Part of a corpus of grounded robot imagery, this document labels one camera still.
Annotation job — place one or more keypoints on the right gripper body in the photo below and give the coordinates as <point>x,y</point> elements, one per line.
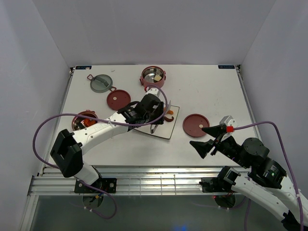
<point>229,148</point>

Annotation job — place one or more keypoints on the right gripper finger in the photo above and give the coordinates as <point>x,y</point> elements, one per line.
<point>204,148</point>
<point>216,132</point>

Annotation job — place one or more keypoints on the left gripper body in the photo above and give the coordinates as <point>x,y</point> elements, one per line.
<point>157,114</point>

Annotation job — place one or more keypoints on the dark red sausage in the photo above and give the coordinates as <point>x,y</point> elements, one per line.
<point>167,119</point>

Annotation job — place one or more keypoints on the orange fried chicken piece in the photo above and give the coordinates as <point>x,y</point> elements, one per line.
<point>168,111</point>

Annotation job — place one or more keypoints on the metal tongs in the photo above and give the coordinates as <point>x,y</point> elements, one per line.
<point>154,128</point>

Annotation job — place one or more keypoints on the white square plate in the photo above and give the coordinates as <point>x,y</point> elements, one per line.
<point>163,131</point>

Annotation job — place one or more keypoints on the sushi roll yellow top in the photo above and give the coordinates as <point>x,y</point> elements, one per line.
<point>157,78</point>

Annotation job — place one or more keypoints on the fried chicken drumstick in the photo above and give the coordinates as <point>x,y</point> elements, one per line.
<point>87,122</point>

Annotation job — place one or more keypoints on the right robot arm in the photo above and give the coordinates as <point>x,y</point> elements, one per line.
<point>267,183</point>

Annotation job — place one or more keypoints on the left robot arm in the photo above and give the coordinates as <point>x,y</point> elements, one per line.
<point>69,147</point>

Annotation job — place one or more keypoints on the grey lunch box lid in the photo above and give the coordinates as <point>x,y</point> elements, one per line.
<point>101,83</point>

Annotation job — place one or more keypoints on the dark red lid right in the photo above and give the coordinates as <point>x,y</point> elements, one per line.
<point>193,124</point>

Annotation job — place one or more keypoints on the dark red lid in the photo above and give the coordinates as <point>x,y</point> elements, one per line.
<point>193,124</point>
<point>118,99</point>

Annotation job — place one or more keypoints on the pink bowl rear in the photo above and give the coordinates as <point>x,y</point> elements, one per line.
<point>148,74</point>

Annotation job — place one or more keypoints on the pink bowl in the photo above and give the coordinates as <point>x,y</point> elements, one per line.
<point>77,122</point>
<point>148,74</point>

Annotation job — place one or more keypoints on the dark red inner lid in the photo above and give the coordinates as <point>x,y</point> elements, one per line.
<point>118,99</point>

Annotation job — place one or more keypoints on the pink bowl front left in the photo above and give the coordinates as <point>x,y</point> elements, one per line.
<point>77,122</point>

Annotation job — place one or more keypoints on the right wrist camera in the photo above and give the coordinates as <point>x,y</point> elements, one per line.
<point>230,123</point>

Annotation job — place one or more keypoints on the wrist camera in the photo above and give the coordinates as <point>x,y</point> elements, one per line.
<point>153,91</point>
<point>230,123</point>

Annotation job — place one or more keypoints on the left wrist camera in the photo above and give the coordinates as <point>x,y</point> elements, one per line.
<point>153,91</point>

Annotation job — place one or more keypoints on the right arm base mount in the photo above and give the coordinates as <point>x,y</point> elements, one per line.
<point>218,184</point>

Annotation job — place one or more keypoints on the aluminium frame rail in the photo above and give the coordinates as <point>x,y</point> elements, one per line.
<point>131,181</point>

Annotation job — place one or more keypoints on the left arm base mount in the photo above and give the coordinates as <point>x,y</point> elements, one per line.
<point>106,184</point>

